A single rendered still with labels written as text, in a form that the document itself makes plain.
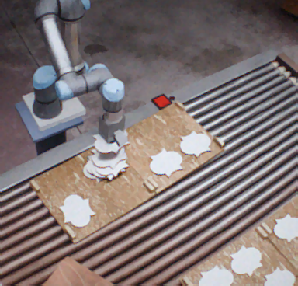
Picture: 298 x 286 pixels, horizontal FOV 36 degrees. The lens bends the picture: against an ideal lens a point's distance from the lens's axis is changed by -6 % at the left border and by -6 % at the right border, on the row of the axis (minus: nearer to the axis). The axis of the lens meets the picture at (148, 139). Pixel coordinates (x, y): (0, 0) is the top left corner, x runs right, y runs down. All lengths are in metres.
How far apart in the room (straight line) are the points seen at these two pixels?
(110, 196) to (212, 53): 2.44
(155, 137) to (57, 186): 0.51
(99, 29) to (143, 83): 0.79
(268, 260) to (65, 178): 0.91
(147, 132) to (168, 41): 2.10
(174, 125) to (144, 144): 0.18
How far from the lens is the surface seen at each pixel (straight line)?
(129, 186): 2.00
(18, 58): 4.03
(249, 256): 1.91
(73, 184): 2.00
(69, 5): 1.95
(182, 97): 2.40
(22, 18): 4.50
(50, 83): 2.16
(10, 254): 1.88
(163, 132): 2.20
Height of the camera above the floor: 2.59
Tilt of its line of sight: 50 degrees down
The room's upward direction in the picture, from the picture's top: 8 degrees clockwise
